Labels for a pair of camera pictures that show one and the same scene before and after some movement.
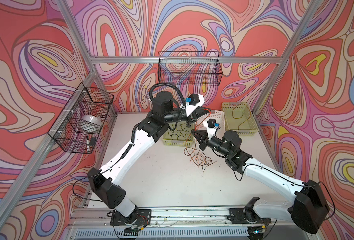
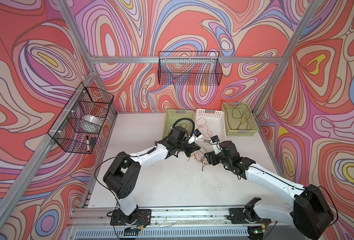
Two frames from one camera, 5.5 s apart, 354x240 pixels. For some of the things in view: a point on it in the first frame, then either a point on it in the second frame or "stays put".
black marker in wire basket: x=88 y=145 stays put
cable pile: x=202 y=159 stays put
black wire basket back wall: x=195 y=67 stays put
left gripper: x=189 y=120 → x=194 y=147
